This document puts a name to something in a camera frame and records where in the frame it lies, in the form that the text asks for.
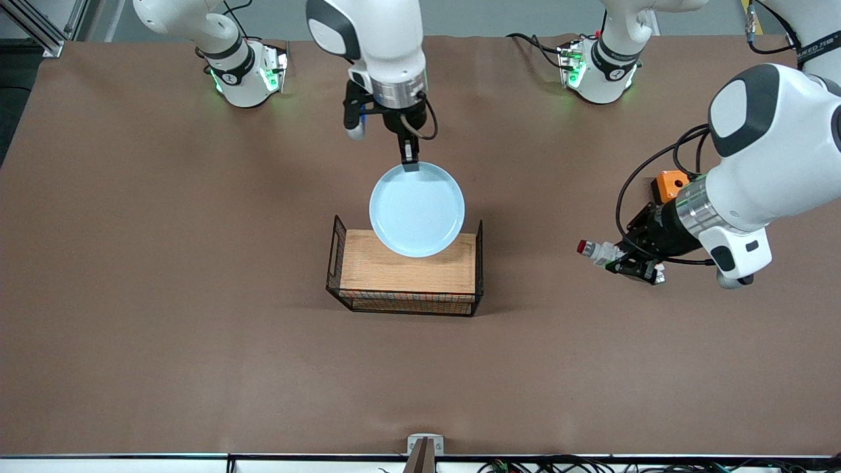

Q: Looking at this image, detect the light blue round plate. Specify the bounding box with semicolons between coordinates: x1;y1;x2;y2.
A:
369;162;466;258

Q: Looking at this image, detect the brown table cover sheet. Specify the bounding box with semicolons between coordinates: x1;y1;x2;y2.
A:
0;33;841;457

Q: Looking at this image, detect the orange button enclosure box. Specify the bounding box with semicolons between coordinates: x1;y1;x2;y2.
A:
651;170;691;204

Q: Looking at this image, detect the black wire wooden shelf rack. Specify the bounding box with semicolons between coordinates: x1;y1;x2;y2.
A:
326;215;485;318

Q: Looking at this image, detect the black arm base cable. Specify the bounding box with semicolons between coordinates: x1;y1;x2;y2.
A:
506;32;567;66

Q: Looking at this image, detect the tangled cable bundle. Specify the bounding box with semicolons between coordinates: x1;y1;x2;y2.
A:
476;455;841;473

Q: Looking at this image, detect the grey metal bracket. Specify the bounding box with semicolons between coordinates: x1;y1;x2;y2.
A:
407;434;445;457

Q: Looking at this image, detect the brown camera pole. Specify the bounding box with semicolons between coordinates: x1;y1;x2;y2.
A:
402;438;437;473

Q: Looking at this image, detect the aluminium frame profile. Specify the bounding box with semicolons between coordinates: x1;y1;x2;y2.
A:
0;0;89;58

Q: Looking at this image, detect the white table edge rail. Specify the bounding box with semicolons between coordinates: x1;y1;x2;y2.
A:
0;452;841;473

